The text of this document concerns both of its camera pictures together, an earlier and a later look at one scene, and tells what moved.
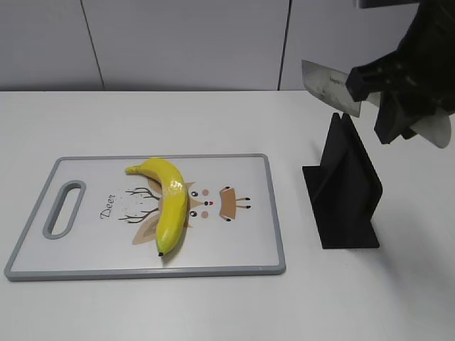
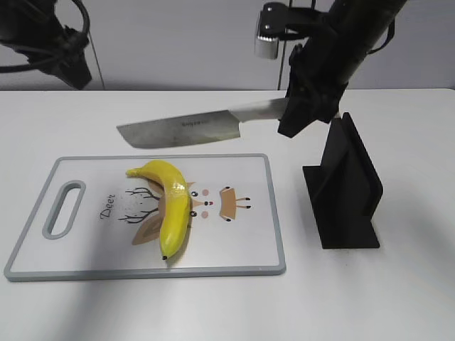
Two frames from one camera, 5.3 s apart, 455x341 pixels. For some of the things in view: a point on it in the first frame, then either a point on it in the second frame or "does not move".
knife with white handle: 333,86 → 173,129
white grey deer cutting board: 93,220 does not move
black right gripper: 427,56 → 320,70
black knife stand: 343,192 does not move
